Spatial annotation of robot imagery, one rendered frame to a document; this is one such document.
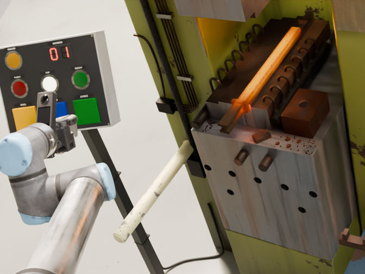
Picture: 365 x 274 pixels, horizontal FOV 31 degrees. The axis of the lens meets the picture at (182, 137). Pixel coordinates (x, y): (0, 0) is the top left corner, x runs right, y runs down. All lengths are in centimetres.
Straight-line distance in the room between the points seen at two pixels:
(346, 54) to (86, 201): 76
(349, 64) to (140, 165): 172
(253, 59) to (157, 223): 121
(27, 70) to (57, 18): 280
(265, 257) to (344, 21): 90
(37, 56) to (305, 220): 92
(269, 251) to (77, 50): 88
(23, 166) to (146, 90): 225
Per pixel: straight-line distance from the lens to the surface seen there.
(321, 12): 213
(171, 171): 220
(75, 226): 128
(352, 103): 182
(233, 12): 160
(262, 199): 196
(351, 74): 176
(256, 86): 182
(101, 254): 294
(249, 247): 221
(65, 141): 172
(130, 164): 328
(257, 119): 181
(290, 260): 215
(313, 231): 197
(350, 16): 162
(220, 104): 184
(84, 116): 195
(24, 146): 152
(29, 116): 203
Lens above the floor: 211
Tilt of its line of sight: 39 degrees down
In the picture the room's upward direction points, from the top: 20 degrees counter-clockwise
